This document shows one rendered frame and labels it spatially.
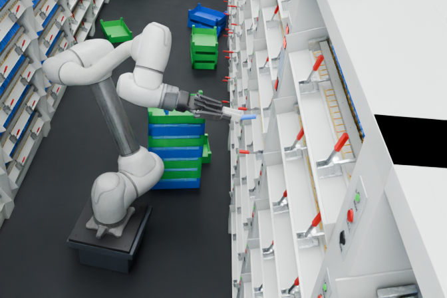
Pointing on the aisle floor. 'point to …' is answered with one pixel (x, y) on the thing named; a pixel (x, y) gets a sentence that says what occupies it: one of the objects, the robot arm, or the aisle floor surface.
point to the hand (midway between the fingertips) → (231, 114)
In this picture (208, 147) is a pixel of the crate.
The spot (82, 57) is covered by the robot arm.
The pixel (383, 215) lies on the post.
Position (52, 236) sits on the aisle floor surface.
